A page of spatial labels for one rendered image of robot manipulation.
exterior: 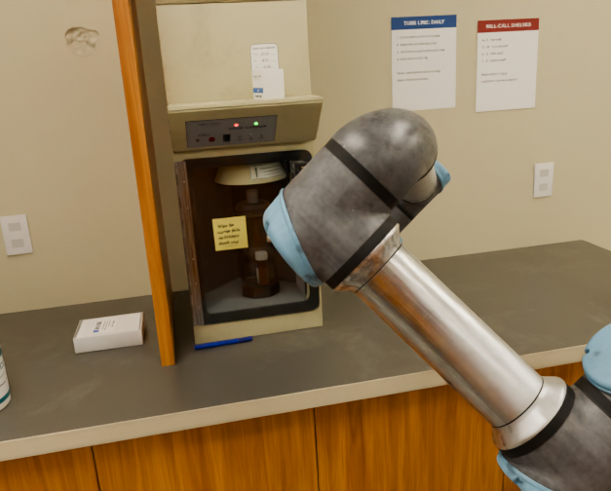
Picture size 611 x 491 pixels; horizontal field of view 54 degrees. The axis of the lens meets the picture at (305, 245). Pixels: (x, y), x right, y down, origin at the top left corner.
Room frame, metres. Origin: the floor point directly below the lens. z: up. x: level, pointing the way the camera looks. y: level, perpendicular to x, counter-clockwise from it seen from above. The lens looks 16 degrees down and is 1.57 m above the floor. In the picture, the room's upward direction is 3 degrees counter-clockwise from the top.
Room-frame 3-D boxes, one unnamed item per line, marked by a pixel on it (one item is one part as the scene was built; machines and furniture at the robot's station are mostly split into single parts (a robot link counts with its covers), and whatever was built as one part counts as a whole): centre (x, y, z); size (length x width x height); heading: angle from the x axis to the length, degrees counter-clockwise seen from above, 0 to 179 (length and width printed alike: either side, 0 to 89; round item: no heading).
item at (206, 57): (1.49, 0.15, 1.33); 0.32 x 0.25 x 0.77; 102
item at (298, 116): (1.31, 0.11, 1.46); 0.32 x 0.12 x 0.10; 102
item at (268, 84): (1.32, 0.06, 1.54); 0.05 x 0.05 x 0.06; 29
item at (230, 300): (1.36, 0.12, 1.19); 0.30 x 0.01 x 0.40; 101
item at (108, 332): (1.40, 0.50, 0.96); 0.16 x 0.12 x 0.04; 101
